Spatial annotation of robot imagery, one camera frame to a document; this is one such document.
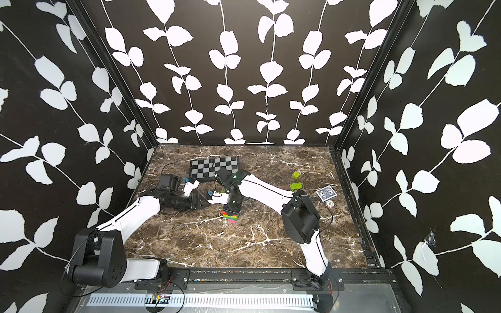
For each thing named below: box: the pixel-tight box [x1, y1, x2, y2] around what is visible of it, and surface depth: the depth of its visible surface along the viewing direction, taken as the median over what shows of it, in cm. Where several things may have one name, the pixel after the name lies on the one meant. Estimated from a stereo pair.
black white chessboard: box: [189, 155, 239, 180], surface depth 109 cm
